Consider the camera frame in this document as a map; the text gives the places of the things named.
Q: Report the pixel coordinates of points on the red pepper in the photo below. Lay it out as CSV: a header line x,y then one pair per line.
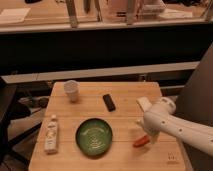
x,y
142,141

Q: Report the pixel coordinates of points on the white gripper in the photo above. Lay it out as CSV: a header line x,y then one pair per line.
x,y
153,134

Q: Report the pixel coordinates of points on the white lotion bottle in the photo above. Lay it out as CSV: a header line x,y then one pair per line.
x,y
51,136

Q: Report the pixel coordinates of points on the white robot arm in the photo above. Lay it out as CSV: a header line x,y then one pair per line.
x,y
159,117

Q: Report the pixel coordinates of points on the green round plate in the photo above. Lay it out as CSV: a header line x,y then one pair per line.
x,y
94,137

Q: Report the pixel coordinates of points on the white sponge block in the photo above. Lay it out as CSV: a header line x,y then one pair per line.
x,y
144,103

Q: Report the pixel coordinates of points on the white paper cup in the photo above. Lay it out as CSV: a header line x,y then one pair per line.
x,y
71,90

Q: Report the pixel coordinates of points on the black rectangular remote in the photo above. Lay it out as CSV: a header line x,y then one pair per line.
x,y
109,102

